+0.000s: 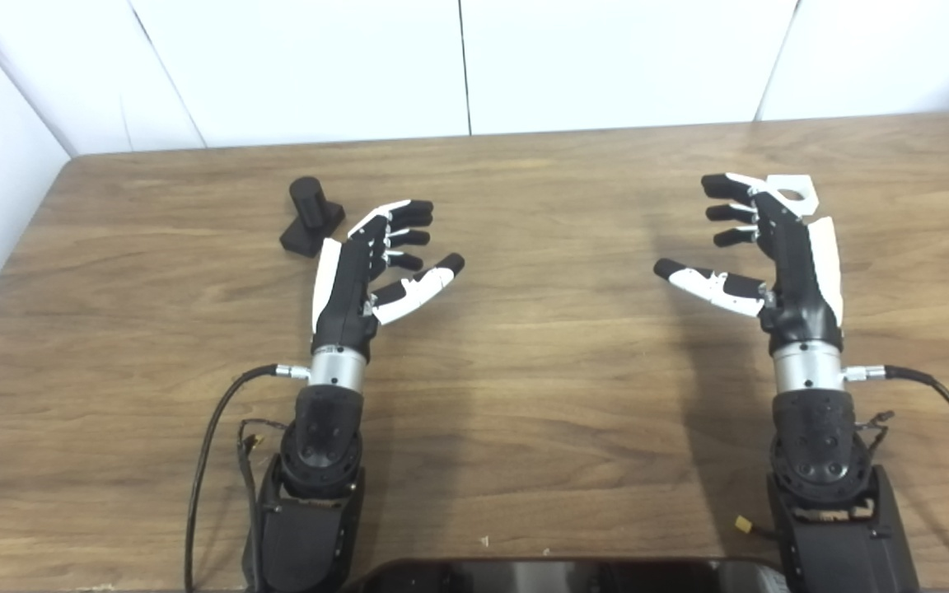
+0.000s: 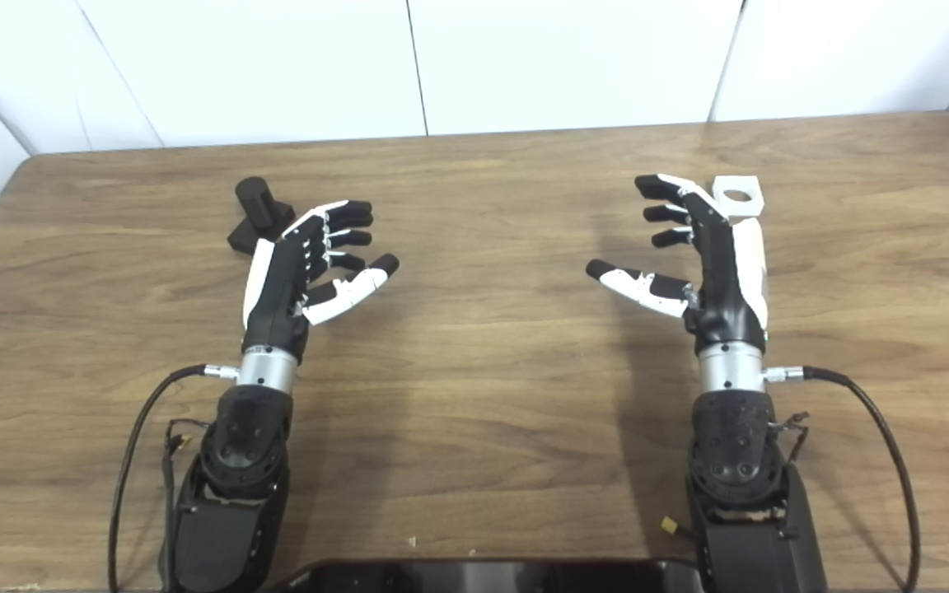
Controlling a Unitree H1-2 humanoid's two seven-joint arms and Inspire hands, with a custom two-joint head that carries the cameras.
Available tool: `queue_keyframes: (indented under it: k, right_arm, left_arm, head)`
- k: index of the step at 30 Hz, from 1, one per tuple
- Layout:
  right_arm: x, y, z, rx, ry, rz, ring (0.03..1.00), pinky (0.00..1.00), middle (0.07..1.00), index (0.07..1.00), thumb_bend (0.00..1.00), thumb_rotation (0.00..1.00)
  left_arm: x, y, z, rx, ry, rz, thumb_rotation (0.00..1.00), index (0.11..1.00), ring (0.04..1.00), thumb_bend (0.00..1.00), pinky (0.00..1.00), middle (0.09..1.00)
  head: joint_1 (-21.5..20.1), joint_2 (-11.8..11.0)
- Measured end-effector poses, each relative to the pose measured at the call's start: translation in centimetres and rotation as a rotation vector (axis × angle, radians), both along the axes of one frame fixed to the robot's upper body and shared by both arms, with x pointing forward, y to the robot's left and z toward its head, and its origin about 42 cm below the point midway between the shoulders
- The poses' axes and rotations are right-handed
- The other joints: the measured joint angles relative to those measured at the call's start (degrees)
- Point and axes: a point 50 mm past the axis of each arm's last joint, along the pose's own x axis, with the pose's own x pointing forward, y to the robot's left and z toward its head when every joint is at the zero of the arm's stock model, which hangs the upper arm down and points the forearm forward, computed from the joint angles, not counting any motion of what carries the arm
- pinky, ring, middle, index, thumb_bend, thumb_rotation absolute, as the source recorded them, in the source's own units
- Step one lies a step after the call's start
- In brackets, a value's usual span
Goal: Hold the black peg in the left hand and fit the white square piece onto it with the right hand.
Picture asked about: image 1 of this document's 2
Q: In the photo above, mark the black peg with square base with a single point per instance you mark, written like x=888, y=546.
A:
x=307, y=202

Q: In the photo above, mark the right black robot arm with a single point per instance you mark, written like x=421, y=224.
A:
x=820, y=461

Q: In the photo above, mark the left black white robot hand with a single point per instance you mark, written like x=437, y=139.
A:
x=343, y=288

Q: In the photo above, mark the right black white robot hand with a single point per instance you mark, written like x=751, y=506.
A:
x=796, y=272

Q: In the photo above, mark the white square piece with hole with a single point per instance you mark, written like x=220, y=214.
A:
x=775, y=181

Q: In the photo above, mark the black robot torso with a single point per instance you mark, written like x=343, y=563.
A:
x=565, y=576

